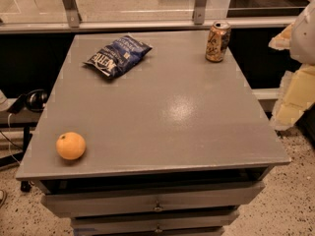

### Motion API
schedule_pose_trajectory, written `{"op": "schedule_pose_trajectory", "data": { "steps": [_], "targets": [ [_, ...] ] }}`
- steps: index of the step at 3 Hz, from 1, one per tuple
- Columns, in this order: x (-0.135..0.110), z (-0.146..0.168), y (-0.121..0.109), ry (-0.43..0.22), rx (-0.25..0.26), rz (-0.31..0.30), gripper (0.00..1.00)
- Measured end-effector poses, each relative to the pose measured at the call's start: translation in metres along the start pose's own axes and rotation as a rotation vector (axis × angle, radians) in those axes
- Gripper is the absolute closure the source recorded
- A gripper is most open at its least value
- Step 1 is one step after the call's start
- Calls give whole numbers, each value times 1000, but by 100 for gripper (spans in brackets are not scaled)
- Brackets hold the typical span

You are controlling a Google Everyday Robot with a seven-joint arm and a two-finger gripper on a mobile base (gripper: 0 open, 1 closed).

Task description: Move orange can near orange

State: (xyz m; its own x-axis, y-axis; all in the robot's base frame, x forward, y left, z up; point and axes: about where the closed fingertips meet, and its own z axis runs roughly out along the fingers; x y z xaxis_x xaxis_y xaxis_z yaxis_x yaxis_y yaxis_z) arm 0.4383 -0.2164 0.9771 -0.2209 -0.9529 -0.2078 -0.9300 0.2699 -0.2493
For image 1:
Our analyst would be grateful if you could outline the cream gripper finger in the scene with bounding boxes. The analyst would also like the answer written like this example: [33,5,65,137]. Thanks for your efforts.
[269,24,293,50]
[271,64,315,130]

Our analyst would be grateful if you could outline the orange soda can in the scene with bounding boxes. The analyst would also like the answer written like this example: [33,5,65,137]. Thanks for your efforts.
[206,21,231,62]

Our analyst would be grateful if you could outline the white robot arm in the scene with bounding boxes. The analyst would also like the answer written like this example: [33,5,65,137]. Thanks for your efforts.
[269,1,315,131]

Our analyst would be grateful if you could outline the blue chip bag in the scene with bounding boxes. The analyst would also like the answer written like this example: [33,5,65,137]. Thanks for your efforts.
[85,34,152,79]

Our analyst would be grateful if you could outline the grey drawer cabinet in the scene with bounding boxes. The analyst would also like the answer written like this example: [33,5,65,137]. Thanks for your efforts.
[17,30,289,236]

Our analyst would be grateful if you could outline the top grey drawer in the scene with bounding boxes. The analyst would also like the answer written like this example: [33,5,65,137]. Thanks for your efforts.
[41,181,265,217]

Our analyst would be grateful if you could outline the grey drawer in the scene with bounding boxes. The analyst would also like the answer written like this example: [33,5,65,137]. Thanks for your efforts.
[71,210,239,236]
[41,181,265,217]

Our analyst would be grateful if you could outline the top drawer knob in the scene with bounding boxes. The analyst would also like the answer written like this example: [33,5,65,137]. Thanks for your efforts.
[153,202,163,212]

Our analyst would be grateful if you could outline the drawer knob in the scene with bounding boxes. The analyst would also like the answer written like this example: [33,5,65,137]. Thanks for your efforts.
[155,225,163,234]
[153,202,163,212]

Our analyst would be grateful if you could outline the lower drawer knob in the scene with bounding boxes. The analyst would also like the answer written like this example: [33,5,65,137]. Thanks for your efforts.
[155,225,163,234]

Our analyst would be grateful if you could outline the lower grey drawer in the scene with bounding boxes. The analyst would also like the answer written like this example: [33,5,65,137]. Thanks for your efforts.
[71,210,239,236]

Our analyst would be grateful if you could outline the orange fruit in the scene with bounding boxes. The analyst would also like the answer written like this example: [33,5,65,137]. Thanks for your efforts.
[56,132,86,160]

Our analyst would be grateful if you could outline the black headphones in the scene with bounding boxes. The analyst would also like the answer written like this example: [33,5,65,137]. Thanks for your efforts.
[8,89,48,114]

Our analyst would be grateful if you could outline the metal window rail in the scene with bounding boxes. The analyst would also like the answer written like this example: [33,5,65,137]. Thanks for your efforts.
[0,16,297,34]

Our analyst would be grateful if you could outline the right metal railing post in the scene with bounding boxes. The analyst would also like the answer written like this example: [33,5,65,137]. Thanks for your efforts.
[192,0,207,25]

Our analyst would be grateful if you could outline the metal railing post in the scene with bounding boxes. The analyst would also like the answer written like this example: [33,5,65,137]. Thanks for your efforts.
[192,0,207,25]
[62,0,82,28]

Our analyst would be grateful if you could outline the left metal railing post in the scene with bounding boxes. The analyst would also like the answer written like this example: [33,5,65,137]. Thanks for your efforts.
[62,0,82,28]

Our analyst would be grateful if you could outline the white cable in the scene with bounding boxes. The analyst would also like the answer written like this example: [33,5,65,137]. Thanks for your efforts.
[6,113,22,165]

